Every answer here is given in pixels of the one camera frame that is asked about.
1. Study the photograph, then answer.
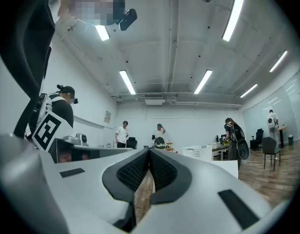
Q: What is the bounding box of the white low table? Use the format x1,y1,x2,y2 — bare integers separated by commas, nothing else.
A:
208,159,239,179

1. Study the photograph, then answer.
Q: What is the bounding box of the person's torso in dark shirt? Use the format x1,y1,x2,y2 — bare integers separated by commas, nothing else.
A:
0,0,76,139

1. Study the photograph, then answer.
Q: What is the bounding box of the white air conditioner unit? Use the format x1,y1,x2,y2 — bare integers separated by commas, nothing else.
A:
144,94,166,106

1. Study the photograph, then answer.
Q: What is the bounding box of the ceiling strip light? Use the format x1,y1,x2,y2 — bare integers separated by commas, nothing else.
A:
193,69,213,95
94,24,111,42
239,83,259,98
119,69,137,95
221,0,245,42
269,50,289,73

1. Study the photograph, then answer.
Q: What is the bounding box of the silver countertop appliance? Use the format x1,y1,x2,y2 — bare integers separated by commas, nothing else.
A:
64,133,89,147

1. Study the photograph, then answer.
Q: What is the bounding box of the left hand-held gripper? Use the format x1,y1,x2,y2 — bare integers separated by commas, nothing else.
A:
31,110,74,153

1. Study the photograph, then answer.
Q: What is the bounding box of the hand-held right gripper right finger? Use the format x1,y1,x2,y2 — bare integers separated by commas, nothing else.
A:
130,147,274,234

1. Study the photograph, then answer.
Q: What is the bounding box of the black head camera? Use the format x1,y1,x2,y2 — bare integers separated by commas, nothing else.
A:
115,8,138,32

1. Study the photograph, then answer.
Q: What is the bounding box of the black four-legged chair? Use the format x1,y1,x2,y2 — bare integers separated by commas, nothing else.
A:
262,136,282,172

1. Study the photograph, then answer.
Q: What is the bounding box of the tiered display stand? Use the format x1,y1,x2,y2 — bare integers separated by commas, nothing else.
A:
164,139,178,153

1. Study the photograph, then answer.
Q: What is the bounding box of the white plastic crate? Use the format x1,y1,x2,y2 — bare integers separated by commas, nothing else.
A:
181,145,213,161

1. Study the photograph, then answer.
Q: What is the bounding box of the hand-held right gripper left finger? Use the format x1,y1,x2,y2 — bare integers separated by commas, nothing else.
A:
40,146,151,234

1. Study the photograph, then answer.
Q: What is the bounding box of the person's head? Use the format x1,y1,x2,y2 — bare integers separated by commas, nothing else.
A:
57,0,126,27

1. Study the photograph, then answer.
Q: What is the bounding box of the round wooden high table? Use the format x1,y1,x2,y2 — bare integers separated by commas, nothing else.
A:
277,125,289,149

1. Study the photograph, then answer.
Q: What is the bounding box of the black office chair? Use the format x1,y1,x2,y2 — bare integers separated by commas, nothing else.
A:
249,128,264,151
126,136,138,150

